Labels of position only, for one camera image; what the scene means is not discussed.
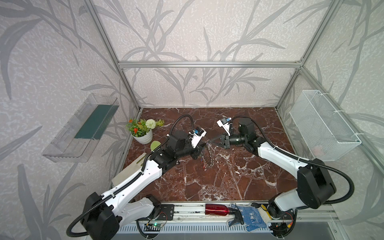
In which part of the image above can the aluminium frame post right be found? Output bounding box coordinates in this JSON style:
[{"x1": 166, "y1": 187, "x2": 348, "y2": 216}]
[{"x1": 275, "y1": 0, "x2": 343, "y2": 111}]

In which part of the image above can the aluminium frame crossbar back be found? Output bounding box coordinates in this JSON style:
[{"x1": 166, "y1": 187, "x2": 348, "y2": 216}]
[{"x1": 118, "y1": 61, "x2": 301, "y2": 69}]

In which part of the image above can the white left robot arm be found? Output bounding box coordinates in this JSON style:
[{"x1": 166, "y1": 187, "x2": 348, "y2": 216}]
[{"x1": 66, "y1": 125, "x2": 207, "y2": 240}]

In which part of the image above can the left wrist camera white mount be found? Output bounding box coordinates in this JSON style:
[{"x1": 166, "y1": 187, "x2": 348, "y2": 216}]
[{"x1": 191, "y1": 127, "x2": 207, "y2": 148}]

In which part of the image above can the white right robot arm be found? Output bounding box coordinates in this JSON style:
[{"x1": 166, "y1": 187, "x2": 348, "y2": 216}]
[{"x1": 211, "y1": 116, "x2": 355, "y2": 219}]

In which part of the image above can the white wire mesh basket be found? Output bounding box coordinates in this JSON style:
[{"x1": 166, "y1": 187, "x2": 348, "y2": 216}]
[{"x1": 290, "y1": 90, "x2": 362, "y2": 162}]

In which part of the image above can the clear plastic wall shelf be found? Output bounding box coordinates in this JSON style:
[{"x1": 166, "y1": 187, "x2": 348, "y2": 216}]
[{"x1": 42, "y1": 94, "x2": 120, "y2": 163}]

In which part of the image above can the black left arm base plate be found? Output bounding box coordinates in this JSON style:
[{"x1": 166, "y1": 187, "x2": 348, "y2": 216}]
[{"x1": 149, "y1": 204, "x2": 175, "y2": 221}]

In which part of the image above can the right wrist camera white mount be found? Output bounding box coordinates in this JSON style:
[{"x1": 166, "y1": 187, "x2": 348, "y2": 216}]
[{"x1": 217, "y1": 117, "x2": 233, "y2": 136}]

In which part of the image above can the green garden trowel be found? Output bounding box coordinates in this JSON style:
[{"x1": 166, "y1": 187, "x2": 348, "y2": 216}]
[{"x1": 150, "y1": 141, "x2": 162, "y2": 152}]

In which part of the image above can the potted artificial flower plant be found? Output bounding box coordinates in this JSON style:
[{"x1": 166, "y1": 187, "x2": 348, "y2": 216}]
[{"x1": 126, "y1": 119, "x2": 165, "y2": 145}]

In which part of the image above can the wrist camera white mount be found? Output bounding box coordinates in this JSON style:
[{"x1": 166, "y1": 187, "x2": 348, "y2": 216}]
[
  {"x1": 217, "y1": 117, "x2": 233, "y2": 136},
  {"x1": 191, "y1": 127, "x2": 207, "y2": 148}
]

